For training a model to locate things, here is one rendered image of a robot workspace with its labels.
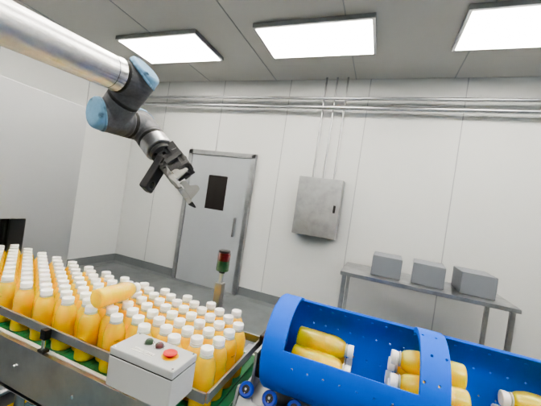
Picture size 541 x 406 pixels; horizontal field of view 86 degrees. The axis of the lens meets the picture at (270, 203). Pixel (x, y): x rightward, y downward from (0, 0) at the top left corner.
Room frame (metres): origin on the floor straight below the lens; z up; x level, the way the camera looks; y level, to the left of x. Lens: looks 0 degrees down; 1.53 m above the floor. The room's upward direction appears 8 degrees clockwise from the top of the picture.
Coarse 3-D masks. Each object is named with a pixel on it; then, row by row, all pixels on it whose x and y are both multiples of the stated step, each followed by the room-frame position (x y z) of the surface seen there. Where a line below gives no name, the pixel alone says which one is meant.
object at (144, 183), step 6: (156, 156) 0.90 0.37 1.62; (162, 156) 0.90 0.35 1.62; (156, 162) 0.89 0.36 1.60; (162, 162) 0.90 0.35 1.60; (150, 168) 0.88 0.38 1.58; (156, 168) 0.88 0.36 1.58; (150, 174) 0.87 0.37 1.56; (156, 174) 0.89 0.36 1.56; (162, 174) 0.92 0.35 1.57; (144, 180) 0.86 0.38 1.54; (150, 180) 0.87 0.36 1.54; (156, 180) 0.90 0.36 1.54; (144, 186) 0.86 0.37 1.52; (150, 186) 0.87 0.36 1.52; (150, 192) 0.89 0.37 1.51
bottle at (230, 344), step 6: (228, 342) 0.95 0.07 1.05; (234, 342) 0.97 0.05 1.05; (228, 348) 0.95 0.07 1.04; (234, 348) 0.96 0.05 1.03; (228, 354) 0.95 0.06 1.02; (234, 354) 0.96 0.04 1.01; (228, 360) 0.95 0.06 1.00; (234, 360) 0.97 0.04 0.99; (228, 366) 0.95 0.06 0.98; (228, 384) 0.95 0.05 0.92
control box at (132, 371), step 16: (144, 336) 0.83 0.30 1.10; (112, 352) 0.75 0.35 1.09; (128, 352) 0.74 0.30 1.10; (144, 352) 0.75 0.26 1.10; (160, 352) 0.76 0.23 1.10; (112, 368) 0.75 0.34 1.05; (128, 368) 0.73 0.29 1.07; (144, 368) 0.71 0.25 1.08; (160, 368) 0.69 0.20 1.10; (176, 368) 0.70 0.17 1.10; (192, 368) 0.76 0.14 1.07; (112, 384) 0.74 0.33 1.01; (128, 384) 0.72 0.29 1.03; (144, 384) 0.71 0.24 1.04; (160, 384) 0.69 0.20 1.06; (176, 384) 0.70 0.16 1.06; (144, 400) 0.71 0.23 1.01; (160, 400) 0.69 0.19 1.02; (176, 400) 0.71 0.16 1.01
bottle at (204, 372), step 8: (200, 360) 0.83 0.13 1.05; (208, 360) 0.83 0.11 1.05; (200, 368) 0.82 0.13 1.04; (208, 368) 0.82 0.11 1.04; (200, 376) 0.82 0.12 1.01; (208, 376) 0.82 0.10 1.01; (192, 384) 0.83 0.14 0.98; (200, 384) 0.82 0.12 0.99; (208, 384) 0.82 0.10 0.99; (192, 400) 0.82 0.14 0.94
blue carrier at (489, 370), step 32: (288, 320) 0.84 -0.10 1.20; (320, 320) 1.03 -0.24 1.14; (352, 320) 0.97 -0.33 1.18; (384, 320) 0.91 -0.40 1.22; (288, 352) 0.80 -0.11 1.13; (384, 352) 0.96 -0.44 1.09; (448, 352) 0.73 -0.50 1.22; (480, 352) 0.84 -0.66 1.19; (288, 384) 0.80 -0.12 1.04; (320, 384) 0.76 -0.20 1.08; (352, 384) 0.73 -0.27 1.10; (384, 384) 0.71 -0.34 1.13; (448, 384) 0.68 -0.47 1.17; (480, 384) 0.87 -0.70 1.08; (512, 384) 0.84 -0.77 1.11
